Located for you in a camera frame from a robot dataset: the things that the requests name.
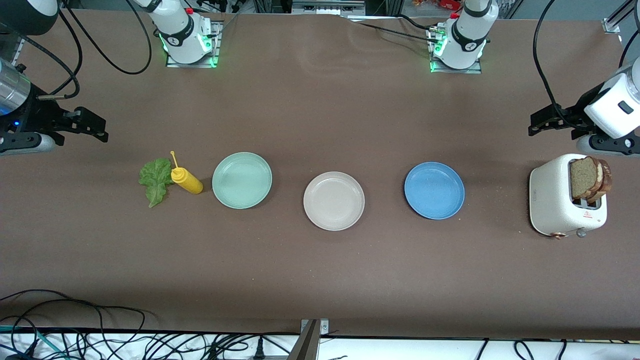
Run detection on brown bread slice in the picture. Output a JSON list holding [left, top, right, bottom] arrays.
[[587, 158, 613, 203], [570, 156, 604, 200]]

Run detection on green lettuce leaf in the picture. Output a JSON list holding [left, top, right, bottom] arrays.
[[138, 158, 174, 209]]

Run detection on blue plate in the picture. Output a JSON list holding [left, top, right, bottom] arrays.
[[404, 161, 466, 220]]

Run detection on mint green plate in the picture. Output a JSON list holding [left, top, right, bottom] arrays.
[[212, 152, 273, 210]]

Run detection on beige plate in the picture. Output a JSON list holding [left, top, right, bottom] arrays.
[[303, 171, 365, 232]]

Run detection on white toaster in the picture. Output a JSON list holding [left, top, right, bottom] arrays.
[[529, 153, 608, 240]]

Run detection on yellow mustard squeeze bottle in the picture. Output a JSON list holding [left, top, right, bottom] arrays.
[[170, 151, 204, 195]]

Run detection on red yellow packets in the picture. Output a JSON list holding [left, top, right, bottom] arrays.
[[412, 0, 463, 10]]

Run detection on grey metal rack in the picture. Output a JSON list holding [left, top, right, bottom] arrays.
[[292, 0, 366, 15]]

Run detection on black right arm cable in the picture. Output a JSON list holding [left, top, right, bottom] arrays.
[[20, 0, 153, 101]]

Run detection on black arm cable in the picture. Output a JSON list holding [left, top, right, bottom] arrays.
[[20, 0, 153, 101], [532, 0, 640, 130]]

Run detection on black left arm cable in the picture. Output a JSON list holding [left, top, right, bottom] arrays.
[[532, 0, 640, 130]]

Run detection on aluminium profile rail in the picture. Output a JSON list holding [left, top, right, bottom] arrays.
[[10, 37, 26, 66], [602, 0, 640, 33]]

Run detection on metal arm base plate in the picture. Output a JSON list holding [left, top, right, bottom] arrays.
[[166, 20, 222, 68], [429, 25, 483, 75]]

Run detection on black base power cable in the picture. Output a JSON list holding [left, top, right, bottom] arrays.
[[342, 14, 443, 45]]

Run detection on teal cable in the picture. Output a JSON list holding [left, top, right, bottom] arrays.
[[0, 325, 68, 360]]

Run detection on metal table bracket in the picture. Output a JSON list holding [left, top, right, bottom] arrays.
[[287, 318, 331, 360]]

